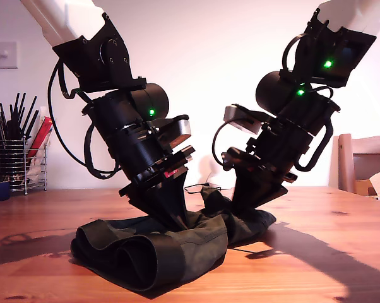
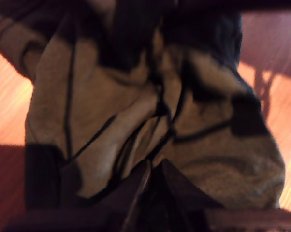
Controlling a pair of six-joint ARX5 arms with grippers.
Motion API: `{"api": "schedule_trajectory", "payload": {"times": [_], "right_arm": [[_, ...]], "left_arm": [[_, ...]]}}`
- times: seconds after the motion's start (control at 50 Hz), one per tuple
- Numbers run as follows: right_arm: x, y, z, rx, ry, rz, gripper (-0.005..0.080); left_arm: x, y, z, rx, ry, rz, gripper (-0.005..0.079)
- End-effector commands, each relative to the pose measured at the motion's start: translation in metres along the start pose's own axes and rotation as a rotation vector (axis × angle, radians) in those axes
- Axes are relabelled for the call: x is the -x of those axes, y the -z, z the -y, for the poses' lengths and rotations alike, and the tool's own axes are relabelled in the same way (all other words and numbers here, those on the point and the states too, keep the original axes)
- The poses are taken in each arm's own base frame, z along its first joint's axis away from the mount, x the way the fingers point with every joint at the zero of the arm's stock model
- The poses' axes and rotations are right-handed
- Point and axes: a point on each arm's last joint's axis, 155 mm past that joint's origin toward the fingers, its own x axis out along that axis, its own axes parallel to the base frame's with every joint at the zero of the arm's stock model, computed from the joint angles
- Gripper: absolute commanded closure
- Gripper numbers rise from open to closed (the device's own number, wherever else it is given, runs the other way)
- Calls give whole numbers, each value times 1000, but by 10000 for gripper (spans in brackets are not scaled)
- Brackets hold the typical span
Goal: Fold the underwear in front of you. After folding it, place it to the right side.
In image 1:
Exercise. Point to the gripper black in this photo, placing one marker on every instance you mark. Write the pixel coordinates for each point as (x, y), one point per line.
(146, 158)
(278, 151)

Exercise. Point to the dark green underwear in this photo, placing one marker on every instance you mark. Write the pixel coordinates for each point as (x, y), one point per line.
(164, 249)

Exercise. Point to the wooden chair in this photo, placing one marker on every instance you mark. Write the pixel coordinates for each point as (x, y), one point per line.
(346, 164)

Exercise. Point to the brown cardboard box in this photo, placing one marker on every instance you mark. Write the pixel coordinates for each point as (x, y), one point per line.
(362, 187)

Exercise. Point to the white paper packet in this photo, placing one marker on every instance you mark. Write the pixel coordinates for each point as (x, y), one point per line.
(35, 167)

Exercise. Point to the red paper packet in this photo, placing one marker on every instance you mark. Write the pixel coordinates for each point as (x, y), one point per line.
(41, 132)

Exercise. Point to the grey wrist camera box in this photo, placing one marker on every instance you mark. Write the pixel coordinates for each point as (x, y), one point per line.
(240, 118)
(177, 129)

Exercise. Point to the white light switch plate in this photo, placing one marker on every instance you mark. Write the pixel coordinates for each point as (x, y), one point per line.
(2, 55)

